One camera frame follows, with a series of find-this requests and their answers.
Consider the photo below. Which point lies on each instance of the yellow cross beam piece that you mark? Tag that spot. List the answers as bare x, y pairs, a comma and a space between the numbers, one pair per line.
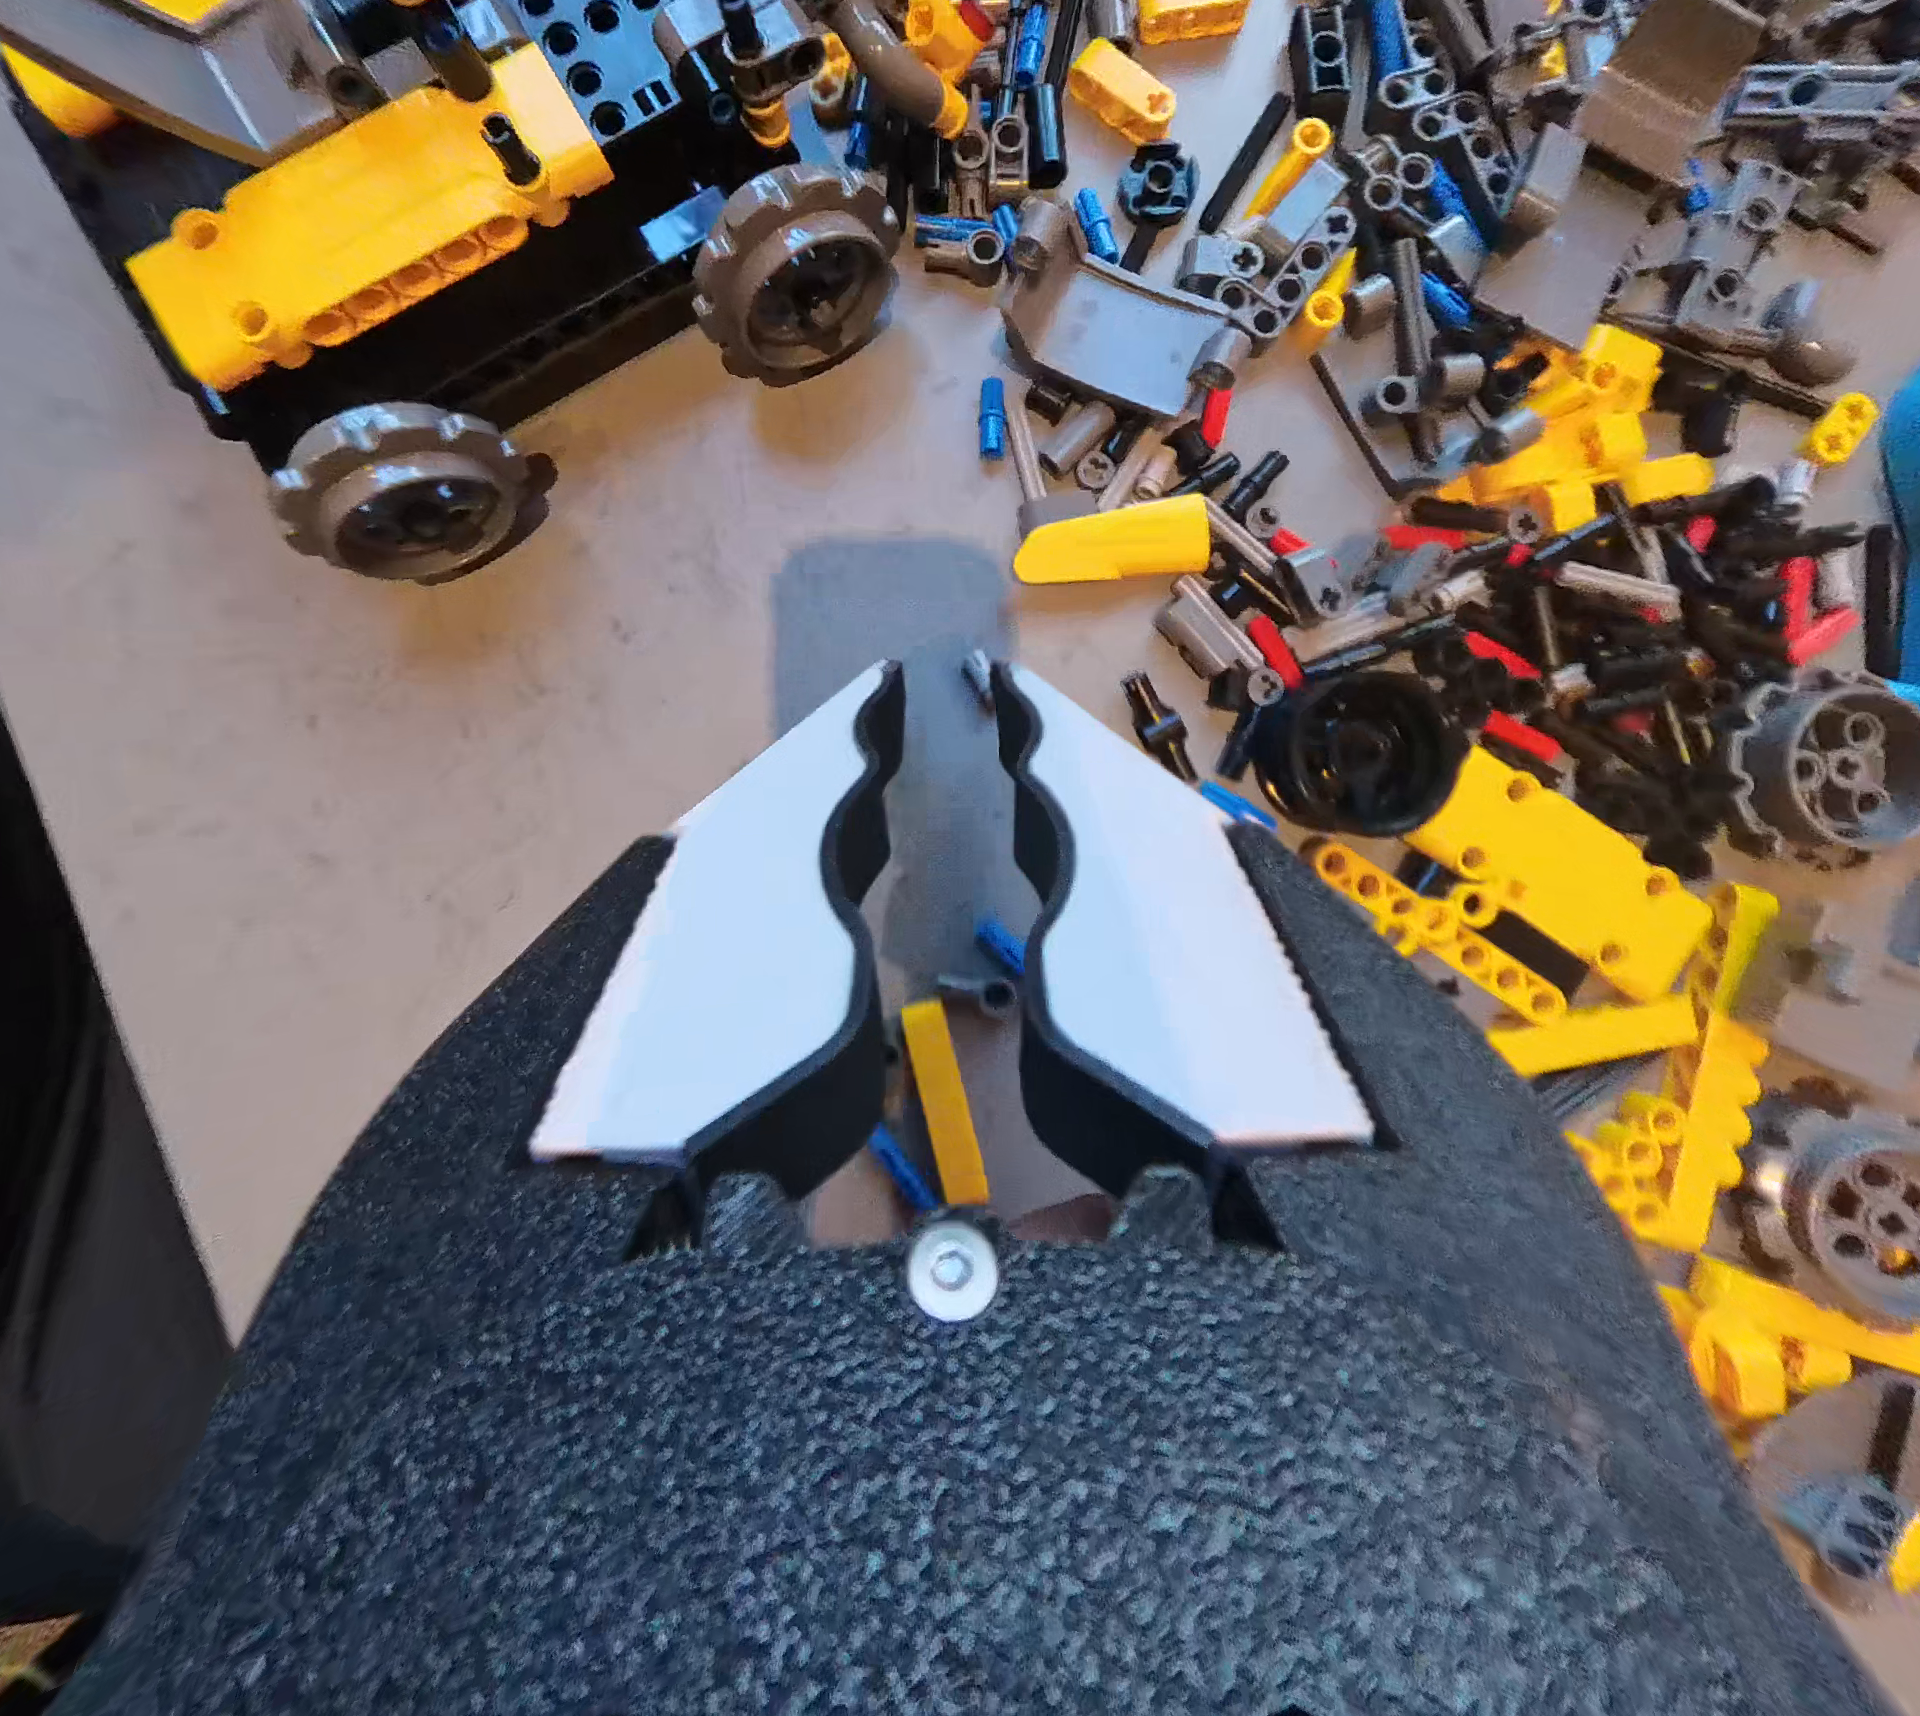
1441, 928

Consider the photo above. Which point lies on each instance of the yellow curved panel piece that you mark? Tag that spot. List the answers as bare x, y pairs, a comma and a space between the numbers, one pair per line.
1118, 543

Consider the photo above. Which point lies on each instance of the long yellow beam piece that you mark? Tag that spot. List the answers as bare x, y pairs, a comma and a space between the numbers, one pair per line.
1598, 1035

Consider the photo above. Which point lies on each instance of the yellow holed panel piece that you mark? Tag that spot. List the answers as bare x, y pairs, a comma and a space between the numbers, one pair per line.
1560, 876

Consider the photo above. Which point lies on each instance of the blue yellow brick assembly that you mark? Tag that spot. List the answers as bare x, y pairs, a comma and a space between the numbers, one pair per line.
1902, 516

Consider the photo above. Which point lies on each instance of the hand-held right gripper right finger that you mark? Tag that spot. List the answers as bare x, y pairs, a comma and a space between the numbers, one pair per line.
1185, 980

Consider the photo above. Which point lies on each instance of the blue pin piece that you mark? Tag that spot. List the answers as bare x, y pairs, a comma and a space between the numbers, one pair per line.
900, 1168
1001, 944

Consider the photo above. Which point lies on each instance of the grey pin connector piece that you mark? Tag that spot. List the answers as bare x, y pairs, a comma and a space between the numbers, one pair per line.
975, 993

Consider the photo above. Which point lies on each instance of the black pin connector piece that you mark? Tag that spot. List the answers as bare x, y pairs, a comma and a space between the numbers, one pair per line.
1158, 718

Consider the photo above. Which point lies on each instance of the small grey bush piece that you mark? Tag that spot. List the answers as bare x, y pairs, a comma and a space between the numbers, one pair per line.
978, 679

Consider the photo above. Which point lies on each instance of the grey curved fender piece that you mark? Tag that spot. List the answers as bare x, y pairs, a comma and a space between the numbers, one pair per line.
1118, 337

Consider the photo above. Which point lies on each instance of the pile of toy brick pieces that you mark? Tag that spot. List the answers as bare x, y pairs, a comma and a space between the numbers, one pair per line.
1574, 607

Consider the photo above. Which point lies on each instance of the short yellow beam piece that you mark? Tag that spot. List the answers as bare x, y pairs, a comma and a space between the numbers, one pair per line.
944, 1101

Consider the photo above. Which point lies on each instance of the black wheel hub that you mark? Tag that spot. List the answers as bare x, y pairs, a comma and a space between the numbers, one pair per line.
1359, 748

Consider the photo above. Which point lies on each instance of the yellow black toy brick vehicle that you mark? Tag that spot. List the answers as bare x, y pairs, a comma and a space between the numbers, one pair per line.
360, 231

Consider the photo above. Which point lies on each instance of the grey treaded wheel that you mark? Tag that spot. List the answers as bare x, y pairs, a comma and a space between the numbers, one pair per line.
1868, 1215

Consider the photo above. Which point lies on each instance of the grey toothed wheel hub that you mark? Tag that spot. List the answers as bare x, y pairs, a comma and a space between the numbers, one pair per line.
1823, 757

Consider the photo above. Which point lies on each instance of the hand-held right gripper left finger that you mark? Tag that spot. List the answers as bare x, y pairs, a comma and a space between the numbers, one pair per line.
721, 980

